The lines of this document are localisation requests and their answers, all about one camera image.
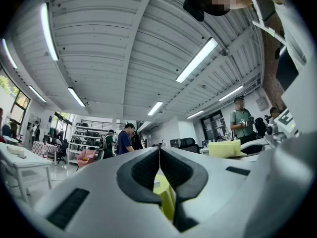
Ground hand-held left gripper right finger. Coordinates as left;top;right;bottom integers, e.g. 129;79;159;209
159;145;273;235

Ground black framed glass door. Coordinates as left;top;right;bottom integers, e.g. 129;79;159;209
200;110;227;143

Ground black office chair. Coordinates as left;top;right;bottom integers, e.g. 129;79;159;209
178;137;201;155
54;139;69;165

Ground black head-worn camera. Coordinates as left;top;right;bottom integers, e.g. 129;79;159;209
182;0;205;22

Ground yellow cloth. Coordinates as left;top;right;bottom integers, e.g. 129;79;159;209
208;139;247;159

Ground white desk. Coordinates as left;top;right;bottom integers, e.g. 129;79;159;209
0;141;54;204

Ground red checkered table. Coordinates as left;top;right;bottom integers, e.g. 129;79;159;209
32;140;59;160

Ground pink armchair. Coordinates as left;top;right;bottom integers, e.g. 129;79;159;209
76;149;97;170

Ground white storage rack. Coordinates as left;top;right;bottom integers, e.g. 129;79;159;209
68;124;109;165

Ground round yellow-green table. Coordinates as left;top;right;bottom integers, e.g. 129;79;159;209
153;174;177;222

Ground rows of ceiling tube lights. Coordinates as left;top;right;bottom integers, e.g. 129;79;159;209
1;2;244;120

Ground beige foam block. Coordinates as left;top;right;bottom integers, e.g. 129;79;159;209
6;144;25;155

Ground person's white printed t-shirt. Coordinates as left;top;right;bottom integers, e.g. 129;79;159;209
273;1;317;138

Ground black framed window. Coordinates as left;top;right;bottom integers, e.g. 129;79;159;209
0;65;32;133

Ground grey wall electrical box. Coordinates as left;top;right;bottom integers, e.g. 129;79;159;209
256;97;269;111

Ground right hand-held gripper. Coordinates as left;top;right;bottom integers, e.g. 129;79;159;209
240;107;301;156

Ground white shelf unit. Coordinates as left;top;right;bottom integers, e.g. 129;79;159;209
252;0;301;90

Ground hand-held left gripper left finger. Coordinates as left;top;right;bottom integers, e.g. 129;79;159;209
33;145;180;238

